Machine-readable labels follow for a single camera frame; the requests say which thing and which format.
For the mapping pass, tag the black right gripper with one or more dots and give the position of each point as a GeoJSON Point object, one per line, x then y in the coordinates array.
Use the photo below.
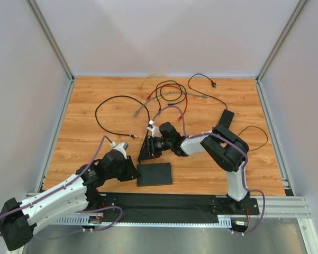
{"type": "Point", "coordinates": [150, 147]}

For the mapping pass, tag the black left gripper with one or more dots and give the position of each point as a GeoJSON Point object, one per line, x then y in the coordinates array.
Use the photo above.
{"type": "Point", "coordinates": [127, 169]}

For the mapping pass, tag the black network switch box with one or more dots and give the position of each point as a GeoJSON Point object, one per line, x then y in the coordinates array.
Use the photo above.
{"type": "Point", "coordinates": [157, 174]}

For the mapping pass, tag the black cable teal plug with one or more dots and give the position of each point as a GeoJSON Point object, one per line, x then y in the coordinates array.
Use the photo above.
{"type": "Point", "coordinates": [122, 116]}

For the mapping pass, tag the black power adapter brick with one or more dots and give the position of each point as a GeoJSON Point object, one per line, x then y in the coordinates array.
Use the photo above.
{"type": "Point", "coordinates": [226, 118]}

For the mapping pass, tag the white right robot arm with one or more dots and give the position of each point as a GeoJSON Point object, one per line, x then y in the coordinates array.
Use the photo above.
{"type": "Point", "coordinates": [228, 150]}

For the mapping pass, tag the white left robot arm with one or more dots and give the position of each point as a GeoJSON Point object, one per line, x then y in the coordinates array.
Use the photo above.
{"type": "Point", "coordinates": [21, 220]}

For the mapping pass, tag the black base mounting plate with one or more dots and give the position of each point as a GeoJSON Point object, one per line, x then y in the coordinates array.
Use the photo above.
{"type": "Point", "coordinates": [172, 205]}

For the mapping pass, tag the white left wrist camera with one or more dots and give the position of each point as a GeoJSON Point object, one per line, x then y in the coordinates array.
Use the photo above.
{"type": "Point", "coordinates": [121, 147]}

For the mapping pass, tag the grey slotted cable duct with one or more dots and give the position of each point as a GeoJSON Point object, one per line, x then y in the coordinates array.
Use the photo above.
{"type": "Point", "coordinates": [127, 220]}

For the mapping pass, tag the aluminium front frame rail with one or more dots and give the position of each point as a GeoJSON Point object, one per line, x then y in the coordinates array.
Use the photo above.
{"type": "Point", "coordinates": [272, 206]}

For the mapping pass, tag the aluminium left frame post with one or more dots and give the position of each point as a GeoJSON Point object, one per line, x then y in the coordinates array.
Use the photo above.
{"type": "Point", "coordinates": [41, 20]}

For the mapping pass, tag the aluminium frame post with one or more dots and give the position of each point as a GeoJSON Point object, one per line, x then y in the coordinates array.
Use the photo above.
{"type": "Point", "coordinates": [41, 20]}
{"type": "Point", "coordinates": [300, 6]}

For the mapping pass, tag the aluminium right frame post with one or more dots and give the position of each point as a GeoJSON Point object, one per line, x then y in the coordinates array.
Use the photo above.
{"type": "Point", "coordinates": [300, 6]}

